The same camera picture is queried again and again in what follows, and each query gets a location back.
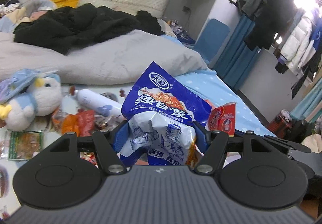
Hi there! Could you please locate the red snack packet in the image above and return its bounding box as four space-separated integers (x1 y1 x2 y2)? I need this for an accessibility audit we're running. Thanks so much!
206 102 236 137

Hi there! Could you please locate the blue spicy cabbage snack bag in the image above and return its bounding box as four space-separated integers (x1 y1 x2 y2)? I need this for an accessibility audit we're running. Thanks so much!
120 62 211 167

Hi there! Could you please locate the orange snack packet pile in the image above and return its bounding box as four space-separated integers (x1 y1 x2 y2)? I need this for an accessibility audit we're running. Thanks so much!
51 109 119 137

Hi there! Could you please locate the white cylindrical bottle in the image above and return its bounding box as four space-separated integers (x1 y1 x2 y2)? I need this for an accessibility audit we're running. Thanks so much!
73 89 122 117

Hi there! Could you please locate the grey duvet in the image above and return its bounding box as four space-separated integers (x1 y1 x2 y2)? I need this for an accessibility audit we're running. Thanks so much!
1 30 207 85

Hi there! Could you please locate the blue curtain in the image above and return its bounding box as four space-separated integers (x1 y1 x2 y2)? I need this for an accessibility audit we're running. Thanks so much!
213 15 260 90

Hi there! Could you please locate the green framed snack packet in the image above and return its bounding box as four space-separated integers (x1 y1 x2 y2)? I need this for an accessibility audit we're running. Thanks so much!
4 130 44 161

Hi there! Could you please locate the penguin plush toy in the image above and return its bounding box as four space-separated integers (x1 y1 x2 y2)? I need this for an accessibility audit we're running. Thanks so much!
1 69 63 131

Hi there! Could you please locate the bedside tray with bottles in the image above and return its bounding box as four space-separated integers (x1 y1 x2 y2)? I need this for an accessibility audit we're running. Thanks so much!
166 20 195 45

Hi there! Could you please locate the small black garment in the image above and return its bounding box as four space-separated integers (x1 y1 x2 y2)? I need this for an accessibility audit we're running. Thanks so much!
135 10 165 36

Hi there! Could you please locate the black clothing heap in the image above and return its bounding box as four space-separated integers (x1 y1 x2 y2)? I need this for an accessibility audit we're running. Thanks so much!
14 3 140 55

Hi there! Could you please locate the hanging white puffer jacket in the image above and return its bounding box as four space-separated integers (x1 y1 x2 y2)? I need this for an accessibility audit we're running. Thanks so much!
281 12 314 72

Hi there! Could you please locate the hanging black jacket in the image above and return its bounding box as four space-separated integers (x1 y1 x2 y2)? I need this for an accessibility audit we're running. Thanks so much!
244 0 297 51

